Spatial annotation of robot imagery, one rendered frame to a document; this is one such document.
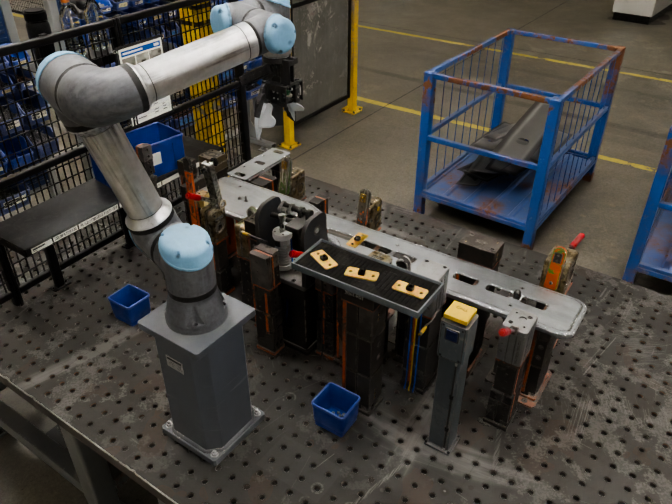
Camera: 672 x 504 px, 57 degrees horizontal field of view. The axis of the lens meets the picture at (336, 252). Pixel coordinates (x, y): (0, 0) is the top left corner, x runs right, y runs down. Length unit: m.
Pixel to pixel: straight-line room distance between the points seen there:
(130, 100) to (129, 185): 0.27
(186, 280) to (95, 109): 0.43
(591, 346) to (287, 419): 1.02
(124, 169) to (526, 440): 1.26
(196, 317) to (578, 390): 1.16
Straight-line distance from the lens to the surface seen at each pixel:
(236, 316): 1.56
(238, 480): 1.74
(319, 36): 5.17
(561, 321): 1.79
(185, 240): 1.45
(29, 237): 2.19
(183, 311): 1.51
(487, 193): 4.14
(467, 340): 1.50
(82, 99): 1.25
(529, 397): 1.97
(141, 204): 1.49
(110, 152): 1.41
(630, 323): 2.36
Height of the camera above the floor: 2.09
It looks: 34 degrees down
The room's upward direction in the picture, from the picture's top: straight up
